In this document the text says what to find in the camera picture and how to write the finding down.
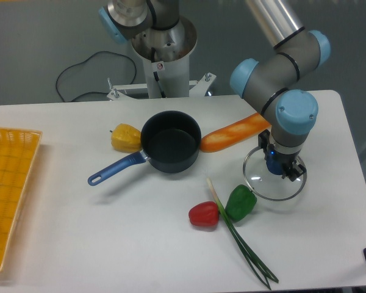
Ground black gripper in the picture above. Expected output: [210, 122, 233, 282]
[258, 129, 305, 182]

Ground glass lid with blue knob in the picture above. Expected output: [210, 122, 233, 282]
[242, 146, 307, 201]

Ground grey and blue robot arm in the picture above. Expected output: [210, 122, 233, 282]
[98, 1, 331, 181]

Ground orange baguette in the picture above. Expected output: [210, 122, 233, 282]
[200, 113, 271, 153]

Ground green bell pepper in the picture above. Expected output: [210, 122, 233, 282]
[225, 184, 257, 222]

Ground red bell pepper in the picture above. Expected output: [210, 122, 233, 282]
[188, 201, 219, 227]

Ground dark blue saucepan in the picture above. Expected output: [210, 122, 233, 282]
[88, 110, 202, 186]

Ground green spring onion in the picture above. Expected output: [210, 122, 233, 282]
[206, 178, 279, 290]

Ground yellow bell pepper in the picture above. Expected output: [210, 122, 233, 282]
[110, 123, 142, 153]

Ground yellow woven basket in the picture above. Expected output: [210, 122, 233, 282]
[0, 127, 42, 271]

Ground white base frame with bolts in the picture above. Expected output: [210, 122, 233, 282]
[106, 72, 217, 101]

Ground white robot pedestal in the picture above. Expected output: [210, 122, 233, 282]
[131, 16, 197, 99]

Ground black cable on floor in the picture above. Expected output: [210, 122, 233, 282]
[55, 50, 137, 103]

